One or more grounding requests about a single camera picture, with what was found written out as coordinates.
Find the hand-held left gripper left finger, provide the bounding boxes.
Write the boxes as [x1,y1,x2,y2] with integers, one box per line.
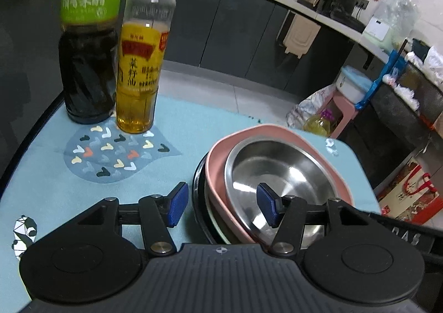
[74,182,189,257]

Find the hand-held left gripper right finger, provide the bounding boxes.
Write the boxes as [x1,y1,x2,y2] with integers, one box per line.
[257,182,372,257]

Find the black plastic bowl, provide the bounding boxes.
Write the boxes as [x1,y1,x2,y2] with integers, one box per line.
[192,156,225,244]

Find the stainless steel bowl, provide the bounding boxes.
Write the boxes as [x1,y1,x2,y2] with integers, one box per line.
[224,136,341,251]

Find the light green plate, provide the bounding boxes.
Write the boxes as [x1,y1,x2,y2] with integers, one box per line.
[207,195,231,244]

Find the pink square bowl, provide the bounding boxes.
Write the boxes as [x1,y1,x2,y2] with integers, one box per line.
[205,124,354,246]

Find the red gift bag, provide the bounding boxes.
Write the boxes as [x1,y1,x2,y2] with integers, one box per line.
[377,157,443,225]

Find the grey heart-patterned coaster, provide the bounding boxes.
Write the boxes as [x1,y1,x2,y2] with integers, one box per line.
[63,119,183,185]

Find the yellow oil jug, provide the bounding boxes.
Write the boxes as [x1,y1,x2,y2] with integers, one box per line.
[304,109,333,137]

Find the black mesh storage rack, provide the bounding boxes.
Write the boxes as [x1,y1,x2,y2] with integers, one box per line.
[341,67,443,189]

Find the patterned plastic bag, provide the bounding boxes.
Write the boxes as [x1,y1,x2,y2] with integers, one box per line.
[287,84,338,128]

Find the pink plastic stool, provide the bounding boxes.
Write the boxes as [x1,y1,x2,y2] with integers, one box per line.
[329,85,360,139]

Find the yellow cooking oil bottle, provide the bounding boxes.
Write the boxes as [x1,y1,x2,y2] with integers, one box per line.
[116,0,177,134]

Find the light blue table mat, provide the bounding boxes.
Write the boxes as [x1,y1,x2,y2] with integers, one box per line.
[0,92,381,255]

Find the white plastic bag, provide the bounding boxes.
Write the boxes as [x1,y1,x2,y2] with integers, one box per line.
[405,46,443,89]
[393,83,421,109]

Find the white container with blue lid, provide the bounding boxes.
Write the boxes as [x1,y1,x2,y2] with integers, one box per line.
[336,65,372,101]

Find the dark vinegar bottle green label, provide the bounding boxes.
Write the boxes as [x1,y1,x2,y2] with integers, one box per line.
[58,0,128,124]

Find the dark kitchen cabinets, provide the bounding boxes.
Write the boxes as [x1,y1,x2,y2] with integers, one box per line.
[0,0,364,134]

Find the beige cutting board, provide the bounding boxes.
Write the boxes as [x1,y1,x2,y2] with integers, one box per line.
[284,12,322,56]

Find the white appliance under plastic cover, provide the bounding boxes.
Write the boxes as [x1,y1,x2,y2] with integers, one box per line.
[362,0,418,52]

